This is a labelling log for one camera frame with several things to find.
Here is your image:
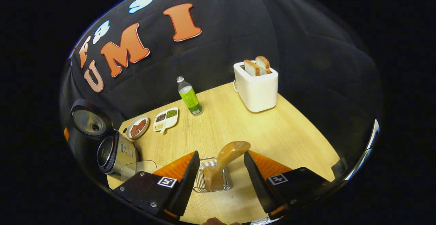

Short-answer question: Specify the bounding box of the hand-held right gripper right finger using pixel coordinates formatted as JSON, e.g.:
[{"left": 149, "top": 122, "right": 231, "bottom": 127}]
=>
[{"left": 244, "top": 151, "right": 337, "bottom": 220}]

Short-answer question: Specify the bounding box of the round white plate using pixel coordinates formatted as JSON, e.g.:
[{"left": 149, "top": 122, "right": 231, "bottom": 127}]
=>
[{"left": 126, "top": 115, "right": 149, "bottom": 140}]

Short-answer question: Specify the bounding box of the dark grey rice cooker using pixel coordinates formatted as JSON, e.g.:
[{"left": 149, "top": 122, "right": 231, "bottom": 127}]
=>
[{"left": 70, "top": 99, "right": 141, "bottom": 177}]

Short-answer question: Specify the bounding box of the white divided dish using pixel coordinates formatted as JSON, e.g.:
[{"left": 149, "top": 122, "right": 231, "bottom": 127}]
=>
[{"left": 153, "top": 107, "right": 179, "bottom": 134}]

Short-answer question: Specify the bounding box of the white toaster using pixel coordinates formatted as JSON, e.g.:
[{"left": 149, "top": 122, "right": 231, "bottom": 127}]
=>
[{"left": 233, "top": 61, "right": 279, "bottom": 113}]

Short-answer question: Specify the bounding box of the small black box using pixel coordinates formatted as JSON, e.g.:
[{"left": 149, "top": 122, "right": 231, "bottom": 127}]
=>
[{"left": 331, "top": 157, "right": 348, "bottom": 180}]

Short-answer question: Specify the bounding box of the clear glass container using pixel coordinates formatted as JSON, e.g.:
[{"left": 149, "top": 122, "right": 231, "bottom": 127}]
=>
[{"left": 120, "top": 160, "right": 158, "bottom": 182}]

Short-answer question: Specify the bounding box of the brown wooden spoon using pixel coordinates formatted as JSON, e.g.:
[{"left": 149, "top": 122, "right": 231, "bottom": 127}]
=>
[{"left": 204, "top": 141, "right": 251, "bottom": 191}]

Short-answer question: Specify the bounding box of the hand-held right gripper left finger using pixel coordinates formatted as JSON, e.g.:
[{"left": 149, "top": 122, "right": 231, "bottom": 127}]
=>
[{"left": 112, "top": 151, "right": 201, "bottom": 220}]

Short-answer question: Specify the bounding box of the green label drink bottle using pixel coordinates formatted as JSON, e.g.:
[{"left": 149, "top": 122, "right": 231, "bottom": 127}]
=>
[{"left": 176, "top": 76, "right": 203, "bottom": 117}]

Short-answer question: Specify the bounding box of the metal wire chopstick holder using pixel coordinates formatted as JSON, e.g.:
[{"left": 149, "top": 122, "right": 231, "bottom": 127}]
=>
[{"left": 193, "top": 157, "right": 234, "bottom": 193}]

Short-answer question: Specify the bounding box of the bread slice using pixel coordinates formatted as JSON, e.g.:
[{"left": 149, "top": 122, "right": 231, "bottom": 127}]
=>
[
  {"left": 255, "top": 56, "right": 271, "bottom": 75},
  {"left": 244, "top": 59, "right": 261, "bottom": 76}
]

